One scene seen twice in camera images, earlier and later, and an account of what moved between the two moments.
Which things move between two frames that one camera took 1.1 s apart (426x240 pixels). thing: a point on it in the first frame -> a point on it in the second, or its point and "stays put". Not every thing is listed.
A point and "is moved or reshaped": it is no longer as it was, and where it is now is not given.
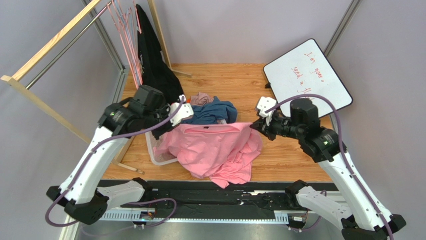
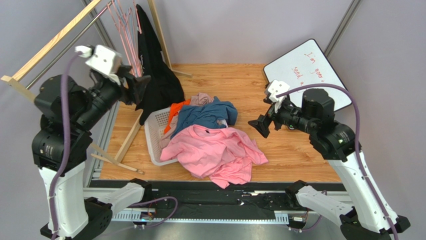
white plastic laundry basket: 158,159 stays put
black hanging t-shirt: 156,72 stays put
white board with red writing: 305,70 stays put
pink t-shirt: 223,152 is moved or reshaped
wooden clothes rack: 12,79 stays put
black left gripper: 168,128 -> 137,85
